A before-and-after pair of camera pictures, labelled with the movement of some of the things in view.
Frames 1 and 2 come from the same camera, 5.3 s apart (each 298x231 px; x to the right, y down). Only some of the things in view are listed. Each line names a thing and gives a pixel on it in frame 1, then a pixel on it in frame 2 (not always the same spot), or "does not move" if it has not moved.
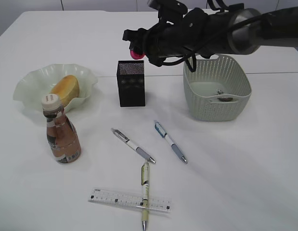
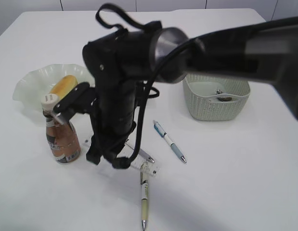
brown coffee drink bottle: [62, 138] does not move
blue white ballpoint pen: [161, 130] does not move
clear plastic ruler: [156, 203] → [137, 162]
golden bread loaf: [67, 88] does not move
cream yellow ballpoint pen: [145, 192] does not move
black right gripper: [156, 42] → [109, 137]
